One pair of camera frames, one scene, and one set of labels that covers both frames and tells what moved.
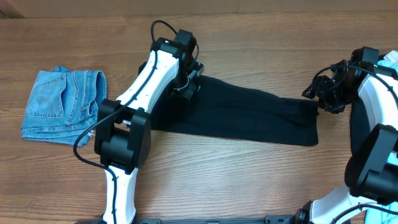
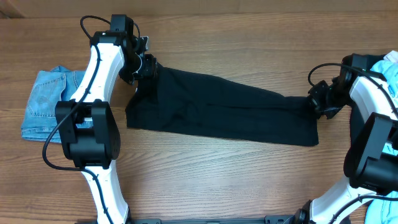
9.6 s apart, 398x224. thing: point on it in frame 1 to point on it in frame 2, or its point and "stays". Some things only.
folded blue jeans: [61, 104] stays
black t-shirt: [228, 107] stays
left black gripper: [188, 94] to [150, 70]
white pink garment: [392, 56] stays
